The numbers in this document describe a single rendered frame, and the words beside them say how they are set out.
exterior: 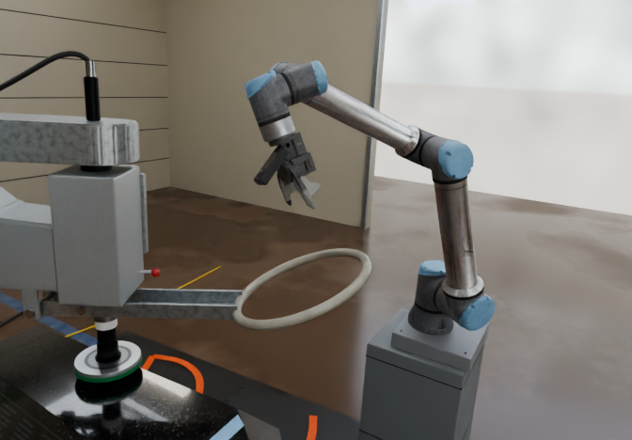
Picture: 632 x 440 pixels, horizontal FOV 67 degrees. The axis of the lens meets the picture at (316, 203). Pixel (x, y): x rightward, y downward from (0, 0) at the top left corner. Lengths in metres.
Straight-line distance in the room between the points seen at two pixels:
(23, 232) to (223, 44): 6.14
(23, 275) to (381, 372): 1.36
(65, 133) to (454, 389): 1.60
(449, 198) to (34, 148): 1.28
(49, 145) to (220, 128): 6.15
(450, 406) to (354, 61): 4.94
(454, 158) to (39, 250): 1.31
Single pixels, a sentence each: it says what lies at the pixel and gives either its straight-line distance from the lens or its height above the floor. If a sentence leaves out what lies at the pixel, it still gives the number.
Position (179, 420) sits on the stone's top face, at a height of 0.87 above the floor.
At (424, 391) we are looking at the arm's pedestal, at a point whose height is 0.73.
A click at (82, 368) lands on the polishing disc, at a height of 0.92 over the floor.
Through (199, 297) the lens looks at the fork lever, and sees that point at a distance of 1.75.
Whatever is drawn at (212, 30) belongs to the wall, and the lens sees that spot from 7.73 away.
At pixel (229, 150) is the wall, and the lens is 7.55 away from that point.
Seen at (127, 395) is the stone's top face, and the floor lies 0.87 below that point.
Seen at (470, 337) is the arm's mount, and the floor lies 0.91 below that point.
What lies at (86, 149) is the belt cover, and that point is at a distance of 1.53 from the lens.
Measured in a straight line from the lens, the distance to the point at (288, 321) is 1.42.
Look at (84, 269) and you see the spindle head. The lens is 1.64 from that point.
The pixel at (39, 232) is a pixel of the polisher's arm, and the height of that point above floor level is 1.40.
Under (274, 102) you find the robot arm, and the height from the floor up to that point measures 1.83.
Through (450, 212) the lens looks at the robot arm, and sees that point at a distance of 1.68.
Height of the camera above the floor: 1.89
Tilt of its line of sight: 14 degrees down
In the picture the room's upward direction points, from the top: 3 degrees clockwise
